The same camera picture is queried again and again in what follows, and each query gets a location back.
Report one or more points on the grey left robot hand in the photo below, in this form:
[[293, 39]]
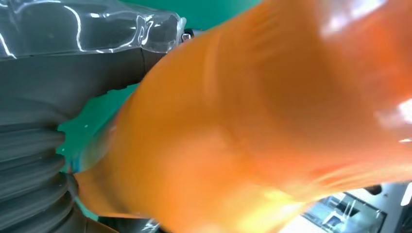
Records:
[[64, 64]]

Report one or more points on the orange plastic bottle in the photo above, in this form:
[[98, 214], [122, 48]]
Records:
[[241, 112]]

